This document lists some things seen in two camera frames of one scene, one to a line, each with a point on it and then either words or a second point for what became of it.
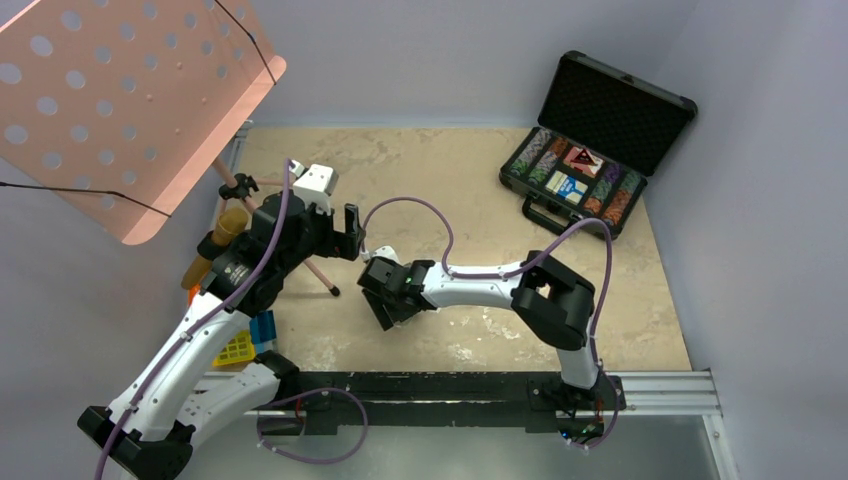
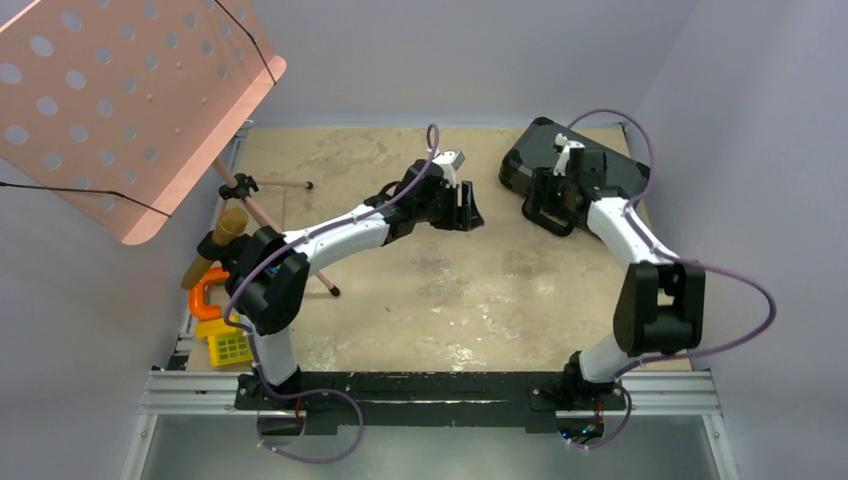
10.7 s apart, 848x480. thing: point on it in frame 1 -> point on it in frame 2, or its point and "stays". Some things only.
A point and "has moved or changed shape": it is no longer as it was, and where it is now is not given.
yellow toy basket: x=239 y=349 stays
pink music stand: x=121 y=108 stays
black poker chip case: x=600 y=132 has moved or changed shape
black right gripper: x=385 y=311 -> x=545 y=179
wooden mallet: x=228 y=223 stays
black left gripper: x=335 y=243 -> x=459 y=218
